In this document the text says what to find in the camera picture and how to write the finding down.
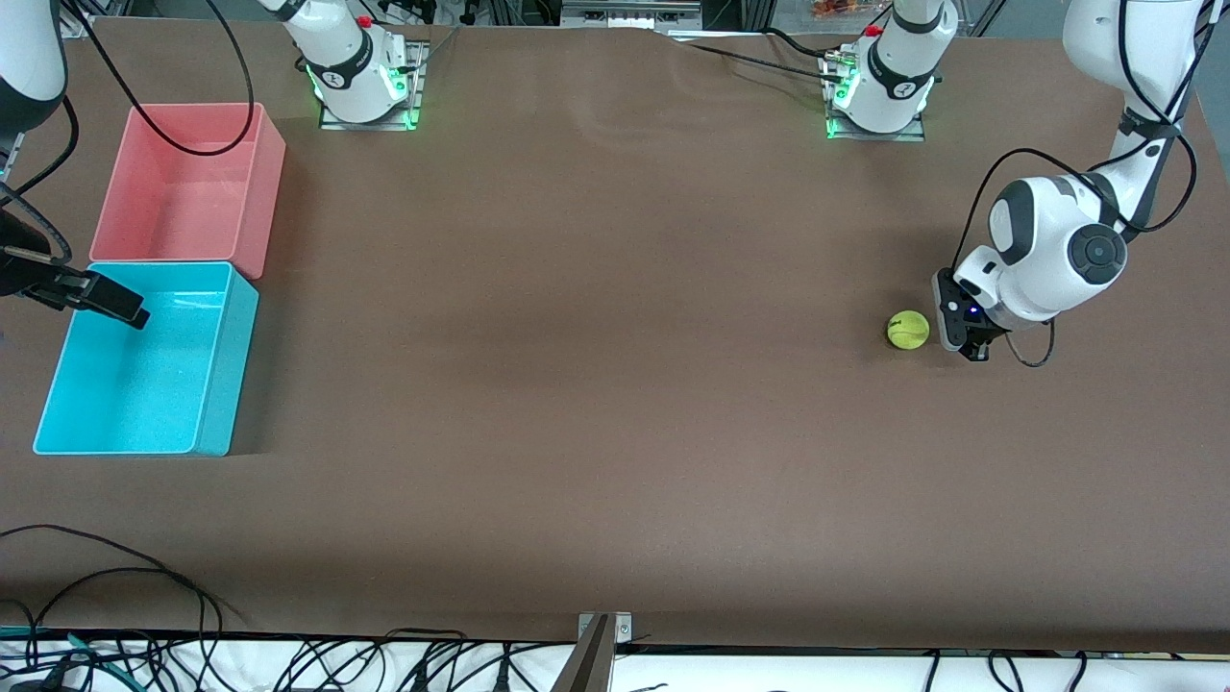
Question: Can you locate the yellow-green tennis ball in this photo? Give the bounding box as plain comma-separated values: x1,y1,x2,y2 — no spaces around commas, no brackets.
886,309,931,351

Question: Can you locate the blue plastic bin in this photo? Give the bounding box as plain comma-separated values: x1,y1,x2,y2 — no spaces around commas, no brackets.
33,260,260,457

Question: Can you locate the pink plastic bin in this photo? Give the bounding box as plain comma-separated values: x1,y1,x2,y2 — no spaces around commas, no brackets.
89,103,287,281

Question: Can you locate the grey metal box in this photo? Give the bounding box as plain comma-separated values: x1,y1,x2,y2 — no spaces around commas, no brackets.
559,0,702,30

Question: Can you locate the dark grey metal bar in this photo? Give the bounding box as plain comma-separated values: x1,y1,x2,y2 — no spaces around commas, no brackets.
550,615,616,692

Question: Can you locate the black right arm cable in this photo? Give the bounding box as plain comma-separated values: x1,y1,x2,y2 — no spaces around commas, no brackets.
0,0,256,265

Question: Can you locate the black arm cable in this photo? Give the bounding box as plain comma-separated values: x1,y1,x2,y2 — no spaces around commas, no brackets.
0,0,256,265
951,0,1214,369

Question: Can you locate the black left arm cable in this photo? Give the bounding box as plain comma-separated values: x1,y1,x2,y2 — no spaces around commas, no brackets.
951,0,1214,369

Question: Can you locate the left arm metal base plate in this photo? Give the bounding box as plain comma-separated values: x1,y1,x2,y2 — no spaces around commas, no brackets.
824,53,929,143

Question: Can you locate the long black loose cable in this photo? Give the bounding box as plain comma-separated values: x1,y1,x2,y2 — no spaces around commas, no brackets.
0,524,249,630
0,567,210,664

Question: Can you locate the black base cable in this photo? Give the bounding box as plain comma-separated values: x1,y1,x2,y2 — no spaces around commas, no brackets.
687,42,839,83
764,27,832,59

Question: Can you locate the teal cable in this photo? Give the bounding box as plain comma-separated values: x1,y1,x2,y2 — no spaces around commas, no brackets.
0,625,131,688

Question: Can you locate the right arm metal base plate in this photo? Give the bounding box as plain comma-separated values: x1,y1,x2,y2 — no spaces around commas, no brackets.
318,40,425,132

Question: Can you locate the silver metal bracket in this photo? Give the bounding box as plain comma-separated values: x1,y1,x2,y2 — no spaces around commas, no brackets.
578,612,633,643

